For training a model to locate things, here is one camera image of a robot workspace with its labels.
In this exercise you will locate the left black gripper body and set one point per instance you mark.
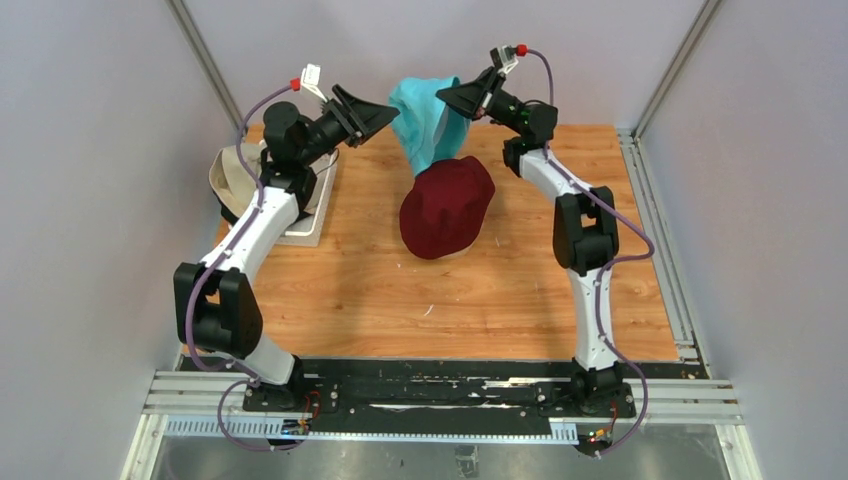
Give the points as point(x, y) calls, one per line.
point(329, 131)

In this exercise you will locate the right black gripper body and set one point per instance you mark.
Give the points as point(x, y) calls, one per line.
point(505, 109)

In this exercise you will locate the teal bucket hat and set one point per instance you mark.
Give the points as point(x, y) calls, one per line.
point(427, 129)

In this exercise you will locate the beige bucket hat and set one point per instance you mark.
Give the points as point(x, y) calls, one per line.
point(231, 183)

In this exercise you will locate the maroon bucket hat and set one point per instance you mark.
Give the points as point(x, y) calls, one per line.
point(446, 207)

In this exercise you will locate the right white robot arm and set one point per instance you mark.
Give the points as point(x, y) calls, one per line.
point(585, 234)

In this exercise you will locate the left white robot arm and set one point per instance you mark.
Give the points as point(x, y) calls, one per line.
point(218, 317)

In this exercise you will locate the white perforated plastic basket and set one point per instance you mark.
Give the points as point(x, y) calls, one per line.
point(306, 232)

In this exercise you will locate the wooden hat stand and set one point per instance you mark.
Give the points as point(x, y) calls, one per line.
point(458, 253)

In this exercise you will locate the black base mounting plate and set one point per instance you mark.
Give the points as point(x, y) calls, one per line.
point(440, 396)

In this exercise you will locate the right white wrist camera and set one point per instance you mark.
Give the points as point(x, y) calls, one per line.
point(504, 59)

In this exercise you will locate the white slotted cable duct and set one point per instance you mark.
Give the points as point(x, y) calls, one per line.
point(559, 433)

